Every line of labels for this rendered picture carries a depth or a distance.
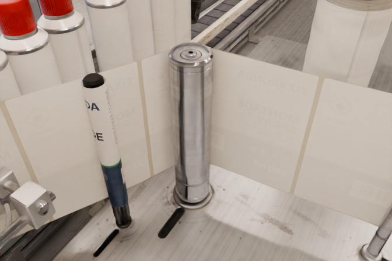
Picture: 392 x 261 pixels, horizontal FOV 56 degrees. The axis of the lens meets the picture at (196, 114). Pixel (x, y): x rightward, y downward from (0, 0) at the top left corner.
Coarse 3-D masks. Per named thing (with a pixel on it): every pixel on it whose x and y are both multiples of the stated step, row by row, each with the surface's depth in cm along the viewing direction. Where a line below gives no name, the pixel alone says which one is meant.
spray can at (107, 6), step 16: (96, 0) 45; (112, 0) 45; (96, 16) 46; (112, 16) 46; (128, 16) 48; (96, 32) 47; (112, 32) 47; (128, 32) 49; (96, 48) 49; (112, 48) 48; (128, 48) 50; (112, 64) 50
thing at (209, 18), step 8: (224, 0) 86; (232, 0) 86; (240, 0) 86; (264, 0) 86; (216, 8) 82; (224, 8) 82; (248, 8) 82; (256, 8) 83; (208, 16) 79; (216, 16) 79; (240, 16) 79; (192, 24) 76; (200, 24) 76; (208, 24) 76; (232, 24) 76; (192, 32) 74; (200, 32) 74; (224, 32) 74; (216, 40) 71
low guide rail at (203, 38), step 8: (248, 0) 77; (256, 0) 81; (232, 8) 74; (240, 8) 75; (224, 16) 71; (232, 16) 73; (216, 24) 68; (224, 24) 71; (208, 32) 66; (216, 32) 69; (192, 40) 64; (200, 40) 64; (208, 40) 67
